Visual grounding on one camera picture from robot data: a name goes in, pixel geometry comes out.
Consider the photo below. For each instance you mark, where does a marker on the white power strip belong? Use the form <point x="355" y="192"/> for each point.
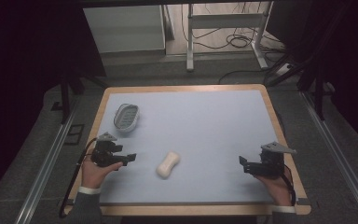
<point x="284" y="69"/>

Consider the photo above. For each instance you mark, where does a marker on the person's right hand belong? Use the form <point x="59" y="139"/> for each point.
<point x="276" y="189"/>

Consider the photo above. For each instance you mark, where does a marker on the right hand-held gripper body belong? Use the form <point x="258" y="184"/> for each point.
<point x="273" y="161"/>

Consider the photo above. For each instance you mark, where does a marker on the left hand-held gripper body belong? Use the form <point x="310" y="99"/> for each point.
<point x="104" y="154"/>

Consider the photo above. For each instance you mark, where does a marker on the person's left hand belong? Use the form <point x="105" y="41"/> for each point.
<point x="94" y="174"/>

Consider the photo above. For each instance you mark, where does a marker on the light blue table mat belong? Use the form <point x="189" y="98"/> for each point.
<point x="199" y="130"/>

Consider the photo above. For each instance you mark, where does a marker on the white soap bar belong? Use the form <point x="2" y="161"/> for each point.
<point x="167" y="165"/>

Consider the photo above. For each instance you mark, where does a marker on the white metal desk frame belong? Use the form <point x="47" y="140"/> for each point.
<point x="223" y="21"/>

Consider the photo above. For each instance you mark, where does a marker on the grey oval soap dish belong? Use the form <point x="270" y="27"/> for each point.
<point x="126" y="117"/>

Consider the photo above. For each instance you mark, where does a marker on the black stand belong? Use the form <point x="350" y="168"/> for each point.
<point x="310" y="77"/>
<point x="70" y="93"/>

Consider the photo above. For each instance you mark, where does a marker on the grey cabinet panel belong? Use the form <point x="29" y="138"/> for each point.
<point x="124" y="28"/>

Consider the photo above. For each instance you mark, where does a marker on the metal floor rail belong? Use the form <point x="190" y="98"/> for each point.
<point x="338" y="155"/>
<point x="43" y="168"/>

